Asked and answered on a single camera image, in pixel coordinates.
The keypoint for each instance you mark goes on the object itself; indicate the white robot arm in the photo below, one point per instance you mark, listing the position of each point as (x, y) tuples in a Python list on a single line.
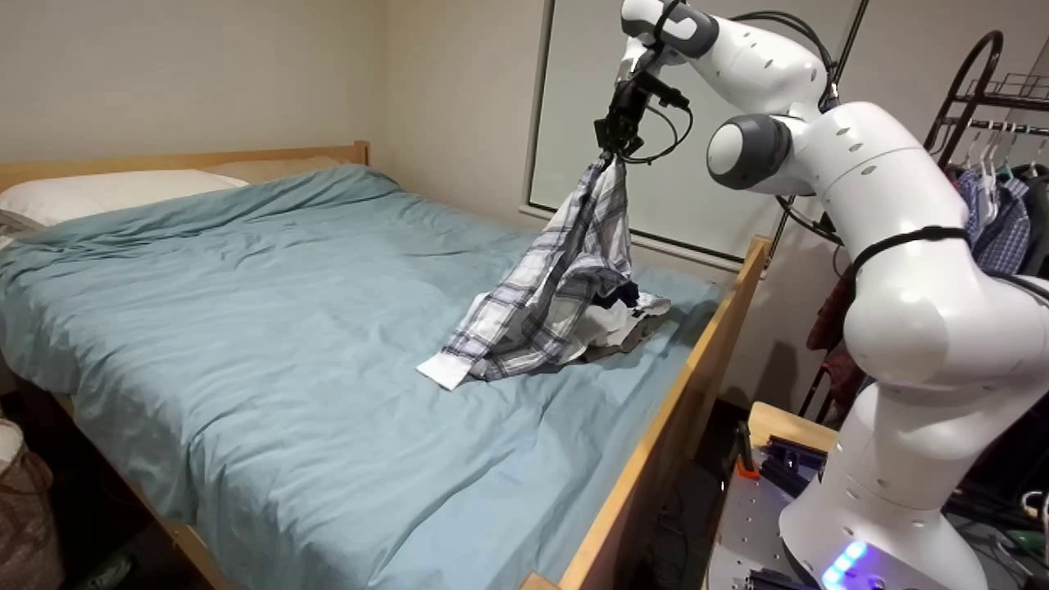
[(952, 355)]

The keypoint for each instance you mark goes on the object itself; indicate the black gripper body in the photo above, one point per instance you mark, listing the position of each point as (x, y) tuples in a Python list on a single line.
[(616, 131)]

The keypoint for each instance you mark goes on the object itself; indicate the wooden cart with tools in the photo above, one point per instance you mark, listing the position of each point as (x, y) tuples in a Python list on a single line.
[(773, 453)]

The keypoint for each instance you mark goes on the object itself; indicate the blue bed sheet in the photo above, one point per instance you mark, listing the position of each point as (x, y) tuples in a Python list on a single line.
[(305, 349)]

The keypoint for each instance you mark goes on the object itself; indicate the black metal clothes rack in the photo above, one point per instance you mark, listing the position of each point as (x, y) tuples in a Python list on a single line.
[(981, 96)]

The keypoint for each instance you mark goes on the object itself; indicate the hanging clothes in closet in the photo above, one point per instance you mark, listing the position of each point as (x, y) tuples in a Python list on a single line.
[(1007, 218)]

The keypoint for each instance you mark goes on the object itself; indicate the checked plaid shirt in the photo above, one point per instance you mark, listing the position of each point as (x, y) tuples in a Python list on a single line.
[(568, 294)]

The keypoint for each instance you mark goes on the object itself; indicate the white pillow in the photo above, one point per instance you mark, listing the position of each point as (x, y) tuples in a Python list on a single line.
[(37, 204)]

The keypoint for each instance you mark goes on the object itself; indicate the wooden bed frame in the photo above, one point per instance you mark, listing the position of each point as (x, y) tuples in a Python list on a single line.
[(655, 460)]

